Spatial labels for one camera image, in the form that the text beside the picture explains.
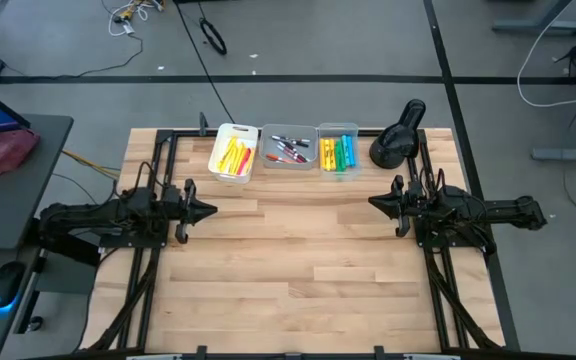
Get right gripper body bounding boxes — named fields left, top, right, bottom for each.
left=391, top=174, right=427, bottom=240

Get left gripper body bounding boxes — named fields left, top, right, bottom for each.
left=160, top=178, right=198, bottom=246

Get thin pink highlighter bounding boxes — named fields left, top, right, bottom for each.
left=237, top=147, right=253, bottom=176

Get white plastic bin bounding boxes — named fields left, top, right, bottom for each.
left=207, top=122, right=260, bottom=185

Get clear plastic bin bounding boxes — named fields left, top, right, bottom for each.
left=317, top=122, right=363, bottom=181

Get black desk lamp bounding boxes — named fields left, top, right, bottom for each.
left=369, top=98, right=427, bottom=170

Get grey plastic bin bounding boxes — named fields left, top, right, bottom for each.
left=258, top=123, right=319, bottom=171

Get dark grey desk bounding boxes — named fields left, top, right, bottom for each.
left=0, top=113, right=75, bottom=360

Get grey desk foot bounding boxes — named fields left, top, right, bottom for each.
left=491, top=0, right=576, bottom=36
left=531, top=144, right=576, bottom=162

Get black computer mouse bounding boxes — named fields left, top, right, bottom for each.
left=0, top=260, right=28, bottom=310

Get black table frame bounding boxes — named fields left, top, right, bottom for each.
left=80, top=127, right=522, bottom=360

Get yellow cables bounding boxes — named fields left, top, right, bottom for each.
left=61, top=148, right=119, bottom=177

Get long black floor cable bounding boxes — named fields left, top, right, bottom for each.
left=174, top=0, right=237, bottom=125

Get black coiled cable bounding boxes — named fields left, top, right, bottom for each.
left=199, top=17, right=229, bottom=57

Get white floor cable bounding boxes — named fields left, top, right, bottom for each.
left=516, top=0, right=576, bottom=109

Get white cable bundle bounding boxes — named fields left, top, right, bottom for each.
left=106, top=0, right=165, bottom=38

